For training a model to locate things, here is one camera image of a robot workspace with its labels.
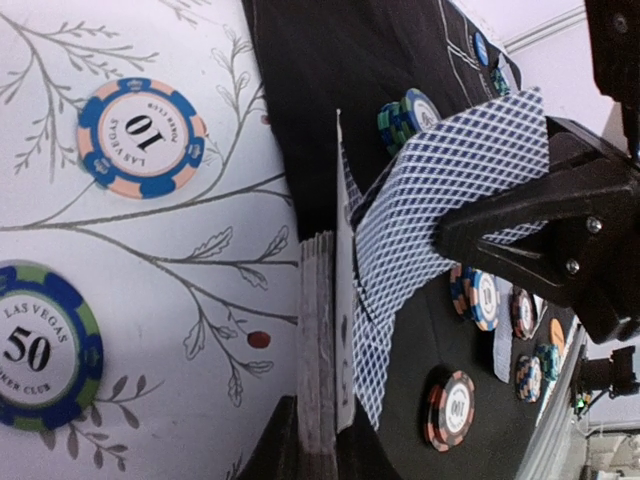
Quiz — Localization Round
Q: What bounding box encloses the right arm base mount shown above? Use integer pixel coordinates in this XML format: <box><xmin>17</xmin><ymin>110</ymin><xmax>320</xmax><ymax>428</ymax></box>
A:
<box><xmin>570</xmin><ymin>346</ymin><xmax>639</xmax><ymax>414</ymax></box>

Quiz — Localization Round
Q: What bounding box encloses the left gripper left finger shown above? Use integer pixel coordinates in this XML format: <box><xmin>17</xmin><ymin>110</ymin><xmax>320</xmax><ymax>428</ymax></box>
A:
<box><xmin>238</xmin><ymin>396</ymin><xmax>299</xmax><ymax>480</ymax></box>

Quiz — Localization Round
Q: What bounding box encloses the black poker mat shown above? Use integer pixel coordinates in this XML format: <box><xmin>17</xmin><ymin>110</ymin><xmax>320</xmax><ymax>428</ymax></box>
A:
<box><xmin>243</xmin><ymin>1</ymin><xmax>550</xmax><ymax>479</ymax></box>

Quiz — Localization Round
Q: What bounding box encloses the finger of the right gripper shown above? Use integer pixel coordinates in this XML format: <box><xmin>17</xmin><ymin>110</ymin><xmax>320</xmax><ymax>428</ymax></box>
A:
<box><xmin>434</xmin><ymin>117</ymin><xmax>639</xmax><ymax>344</ymax></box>

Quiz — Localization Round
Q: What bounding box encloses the right aluminium frame post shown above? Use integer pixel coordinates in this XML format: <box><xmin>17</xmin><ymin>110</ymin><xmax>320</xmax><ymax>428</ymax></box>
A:
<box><xmin>503</xmin><ymin>6</ymin><xmax>587</xmax><ymax>54</ymax></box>

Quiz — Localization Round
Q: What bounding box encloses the red chip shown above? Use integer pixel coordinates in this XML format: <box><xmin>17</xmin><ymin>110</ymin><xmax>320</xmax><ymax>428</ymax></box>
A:
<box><xmin>510</xmin><ymin>287</ymin><xmax>537</xmax><ymax>340</ymax></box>
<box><xmin>424</xmin><ymin>370</ymin><xmax>475</xmax><ymax>452</ymax></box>

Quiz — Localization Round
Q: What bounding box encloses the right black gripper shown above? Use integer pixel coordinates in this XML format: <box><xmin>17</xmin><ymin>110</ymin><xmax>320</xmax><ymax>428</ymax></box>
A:
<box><xmin>585</xmin><ymin>0</ymin><xmax>639</xmax><ymax>166</ymax></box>

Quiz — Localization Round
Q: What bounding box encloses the single card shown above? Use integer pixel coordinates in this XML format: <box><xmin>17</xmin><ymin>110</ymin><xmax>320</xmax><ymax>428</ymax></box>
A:
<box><xmin>352</xmin><ymin>87</ymin><xmax>550</xmax><ymax>327</ymax></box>

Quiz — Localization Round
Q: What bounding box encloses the white poker chip stack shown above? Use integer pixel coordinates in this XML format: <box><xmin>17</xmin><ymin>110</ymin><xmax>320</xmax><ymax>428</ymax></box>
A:
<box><xmin>77</xmin><ymin>77</ymin><xmax>207</xmax><ymax>200</ymax></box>

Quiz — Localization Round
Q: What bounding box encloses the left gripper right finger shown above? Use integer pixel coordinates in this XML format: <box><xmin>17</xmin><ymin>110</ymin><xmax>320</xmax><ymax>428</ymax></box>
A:
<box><xmin>338</xmin><ymin>420</ymin><xmax>400</xmax><ymax>480</ymax></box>

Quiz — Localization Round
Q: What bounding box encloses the green poker chip stack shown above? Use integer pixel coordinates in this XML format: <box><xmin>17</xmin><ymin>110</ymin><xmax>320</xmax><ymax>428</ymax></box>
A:
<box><xmin>1</xmin><ymin>262</ymin><xmax>104</xmax><ymax>431</ymax></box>

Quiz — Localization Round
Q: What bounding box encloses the blue card deck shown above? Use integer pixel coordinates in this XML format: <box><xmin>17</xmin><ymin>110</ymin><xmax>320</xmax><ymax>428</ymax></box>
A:
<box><xmin>297</xmin><ymin>110</ymin><xmax>396</xmax><ymax>480</ymax></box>

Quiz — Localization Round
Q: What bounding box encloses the blue small blind button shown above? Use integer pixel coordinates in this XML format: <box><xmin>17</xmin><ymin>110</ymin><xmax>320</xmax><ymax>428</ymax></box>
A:
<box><xmin>473</xmin><ymin>31</ymin><xmax>490</xmax><ymax>67</ymax></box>

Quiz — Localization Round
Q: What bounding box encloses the orange big blind button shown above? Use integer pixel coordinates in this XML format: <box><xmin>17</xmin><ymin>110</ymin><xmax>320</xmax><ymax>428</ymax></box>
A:
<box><xmin>550</xmin><ymin>318</ymin><xmax>566</xmax><ymax>359</ymax></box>

